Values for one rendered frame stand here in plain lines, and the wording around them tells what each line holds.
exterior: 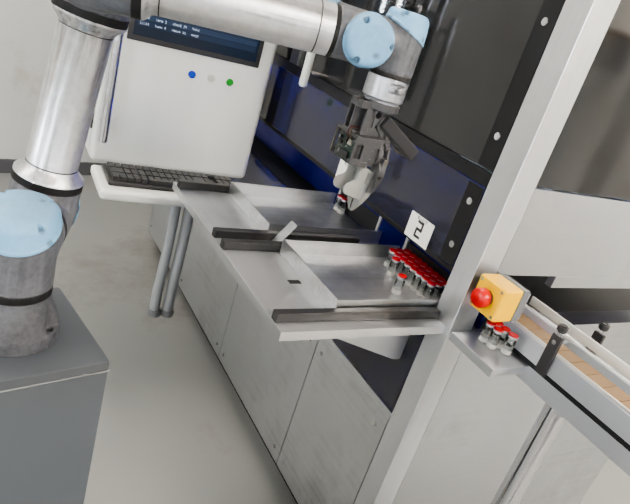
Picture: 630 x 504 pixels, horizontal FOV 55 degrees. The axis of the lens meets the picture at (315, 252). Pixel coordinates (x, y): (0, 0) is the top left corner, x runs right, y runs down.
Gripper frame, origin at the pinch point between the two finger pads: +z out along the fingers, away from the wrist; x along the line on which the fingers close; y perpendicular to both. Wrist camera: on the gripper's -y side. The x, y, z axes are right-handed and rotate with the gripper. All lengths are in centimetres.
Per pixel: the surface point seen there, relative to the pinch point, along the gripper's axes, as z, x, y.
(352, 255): 20.7, -18.7, -19.3
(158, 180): 26, -72, 14
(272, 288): 21.4, -3.8, 10.1
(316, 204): 21, -50, -27
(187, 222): 51, -98, -9
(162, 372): 109, -88, -9
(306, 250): 20.1, -19.0, -5.8
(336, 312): 19.3, 8.4, 2.5
